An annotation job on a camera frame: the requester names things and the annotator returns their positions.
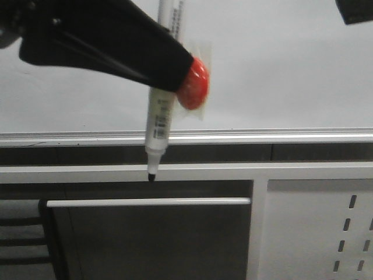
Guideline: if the white whiteboard marker pen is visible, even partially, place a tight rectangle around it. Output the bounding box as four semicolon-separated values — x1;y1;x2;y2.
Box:
145;1;186;182

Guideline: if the white whiteboard surface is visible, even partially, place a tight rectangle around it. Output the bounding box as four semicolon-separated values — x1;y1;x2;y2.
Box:
1;1;372;133

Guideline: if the white metal frame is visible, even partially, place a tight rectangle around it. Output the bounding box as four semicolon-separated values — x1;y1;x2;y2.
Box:
0;162;373;280

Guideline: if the dark grey cabinet panel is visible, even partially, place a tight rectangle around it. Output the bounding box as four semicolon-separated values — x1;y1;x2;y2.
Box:
47;197;251;279

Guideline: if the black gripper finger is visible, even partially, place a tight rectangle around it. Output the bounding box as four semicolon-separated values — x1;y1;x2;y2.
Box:
1;1;193;92
335;0;373;25

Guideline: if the white perforated metal panel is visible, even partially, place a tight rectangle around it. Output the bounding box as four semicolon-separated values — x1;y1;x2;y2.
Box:
259;179;372;279

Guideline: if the black slatted chair back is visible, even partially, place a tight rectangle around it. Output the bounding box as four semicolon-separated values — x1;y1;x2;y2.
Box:
1;199;56;279

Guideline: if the aluminium whiteboard tray rail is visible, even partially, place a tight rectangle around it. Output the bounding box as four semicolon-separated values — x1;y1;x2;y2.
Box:
1;128;372;148

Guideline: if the red round magnet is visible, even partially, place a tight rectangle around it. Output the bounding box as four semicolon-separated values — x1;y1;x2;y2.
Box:
177;57;210;110

